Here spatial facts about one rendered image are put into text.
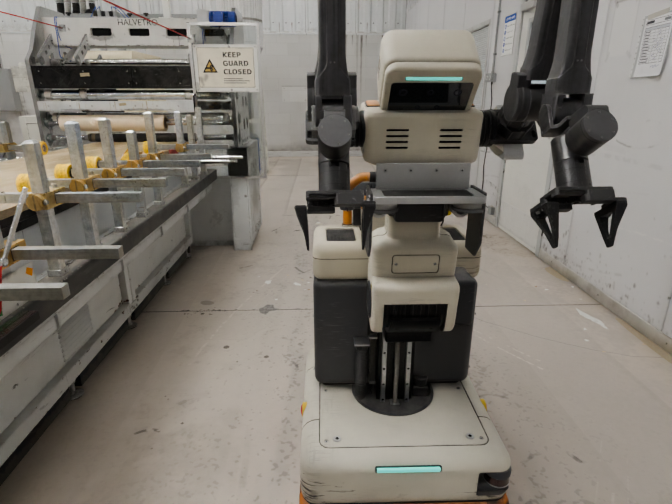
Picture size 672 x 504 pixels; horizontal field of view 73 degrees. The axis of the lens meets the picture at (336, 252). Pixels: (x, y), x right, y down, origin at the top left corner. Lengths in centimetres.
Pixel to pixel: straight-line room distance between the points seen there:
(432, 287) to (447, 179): 27
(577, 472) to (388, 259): 113
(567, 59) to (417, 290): 59
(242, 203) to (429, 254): 281
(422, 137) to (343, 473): 94
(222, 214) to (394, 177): 305
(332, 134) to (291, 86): 928
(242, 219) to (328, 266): 250
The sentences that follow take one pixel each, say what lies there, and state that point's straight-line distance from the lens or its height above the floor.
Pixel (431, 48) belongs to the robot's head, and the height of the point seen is 134.
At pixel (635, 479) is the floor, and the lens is 203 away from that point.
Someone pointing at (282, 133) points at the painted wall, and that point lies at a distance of 1007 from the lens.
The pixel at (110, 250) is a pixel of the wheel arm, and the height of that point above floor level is 86.
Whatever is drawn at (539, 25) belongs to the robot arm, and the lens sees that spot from 106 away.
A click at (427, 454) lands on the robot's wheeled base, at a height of 28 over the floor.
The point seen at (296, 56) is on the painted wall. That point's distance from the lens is 1005.
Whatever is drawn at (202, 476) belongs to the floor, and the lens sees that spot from 182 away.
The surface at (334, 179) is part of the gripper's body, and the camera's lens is 81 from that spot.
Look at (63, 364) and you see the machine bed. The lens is 228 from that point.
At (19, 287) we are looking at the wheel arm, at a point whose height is 86.
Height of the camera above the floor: 125
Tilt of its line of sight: 19 degrees down
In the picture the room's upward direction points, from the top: straight up
